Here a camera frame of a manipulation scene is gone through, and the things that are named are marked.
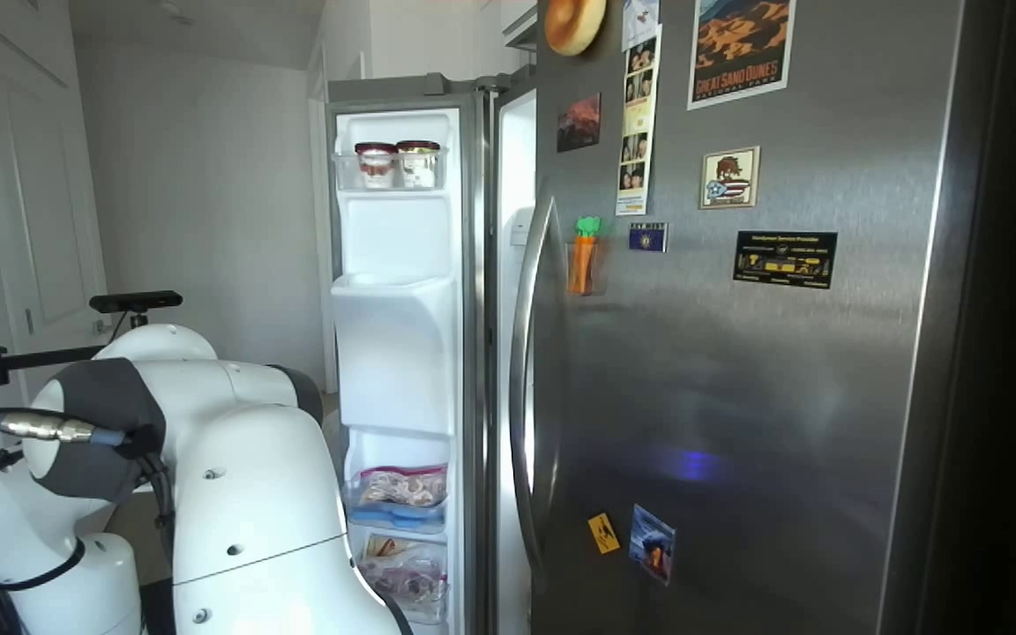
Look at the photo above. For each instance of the white paper magnet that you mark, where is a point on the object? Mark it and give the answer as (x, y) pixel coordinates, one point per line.
(644, 14)

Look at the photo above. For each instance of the black plaque magnet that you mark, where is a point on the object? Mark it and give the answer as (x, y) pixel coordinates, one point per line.
(784, 258)

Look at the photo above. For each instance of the frozen food bag clear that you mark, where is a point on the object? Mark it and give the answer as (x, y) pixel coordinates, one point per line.
(403, 577)

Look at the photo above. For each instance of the blue picture magnet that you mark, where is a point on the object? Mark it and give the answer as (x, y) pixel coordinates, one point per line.
(651, 545)

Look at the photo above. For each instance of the small blue magnet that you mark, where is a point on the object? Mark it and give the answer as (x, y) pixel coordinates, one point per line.
(647, 237)

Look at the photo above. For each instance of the frozen food bag blue seal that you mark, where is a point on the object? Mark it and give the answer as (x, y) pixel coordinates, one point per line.
(399, 491)

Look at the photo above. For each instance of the photo strip magnet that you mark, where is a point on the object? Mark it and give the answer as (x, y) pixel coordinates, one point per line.
(639, 124)

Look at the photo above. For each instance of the white panel room door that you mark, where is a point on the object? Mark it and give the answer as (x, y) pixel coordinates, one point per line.
(25, 117)

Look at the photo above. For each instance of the stainless steel fridge door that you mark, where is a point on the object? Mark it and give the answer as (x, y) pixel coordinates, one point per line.
(756, 410)

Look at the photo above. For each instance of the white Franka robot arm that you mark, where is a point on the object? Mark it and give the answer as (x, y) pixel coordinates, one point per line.
(263, 494)

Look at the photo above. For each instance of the dark red picture magnet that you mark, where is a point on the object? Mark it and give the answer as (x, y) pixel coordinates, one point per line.
(579, 121)

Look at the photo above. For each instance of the orange poster magnet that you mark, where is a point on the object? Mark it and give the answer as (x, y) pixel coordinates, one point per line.
(744, 48)

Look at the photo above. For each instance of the ice cream tub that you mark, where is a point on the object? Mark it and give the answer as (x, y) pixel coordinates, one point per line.
(419, 167)
(377, 167)

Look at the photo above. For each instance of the white-lined freezer door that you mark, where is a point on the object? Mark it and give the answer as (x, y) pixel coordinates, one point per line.
(396, 390)

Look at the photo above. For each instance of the donut fridge magnet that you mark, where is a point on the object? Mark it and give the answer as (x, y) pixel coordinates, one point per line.
(575, 22)

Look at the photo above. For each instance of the carrot fridge magnet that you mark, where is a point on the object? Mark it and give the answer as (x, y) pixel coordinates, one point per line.
(583, 261)

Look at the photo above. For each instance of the stainless steel fridge cabinet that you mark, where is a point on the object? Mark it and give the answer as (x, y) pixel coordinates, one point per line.
(988, 355)

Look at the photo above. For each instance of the yellow sign magnet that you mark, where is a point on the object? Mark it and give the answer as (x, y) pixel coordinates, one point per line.
(604, 534)

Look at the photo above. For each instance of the square cartoon magnet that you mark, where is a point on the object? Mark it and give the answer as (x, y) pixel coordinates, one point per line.
(732, 176)

